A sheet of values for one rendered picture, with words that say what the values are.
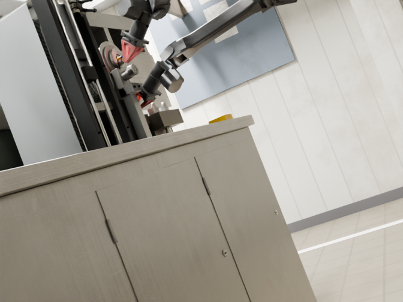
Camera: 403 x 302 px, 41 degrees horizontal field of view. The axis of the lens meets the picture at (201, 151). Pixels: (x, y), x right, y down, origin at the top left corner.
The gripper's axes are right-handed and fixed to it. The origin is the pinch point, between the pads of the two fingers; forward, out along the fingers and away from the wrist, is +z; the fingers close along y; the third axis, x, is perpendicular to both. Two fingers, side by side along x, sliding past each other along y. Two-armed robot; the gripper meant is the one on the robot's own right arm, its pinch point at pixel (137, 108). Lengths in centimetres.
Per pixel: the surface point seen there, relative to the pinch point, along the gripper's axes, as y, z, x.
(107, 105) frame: -38.4, -11.6, -8.9
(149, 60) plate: 79, 10, 45
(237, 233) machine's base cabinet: -18, 1, -60
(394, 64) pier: 240, -51, -43
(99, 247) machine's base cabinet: -80, -7, -46
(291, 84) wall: 255, 8, 12
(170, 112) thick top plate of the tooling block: 12.2, -2.5, -7.4
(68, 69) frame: -49, -17, 1
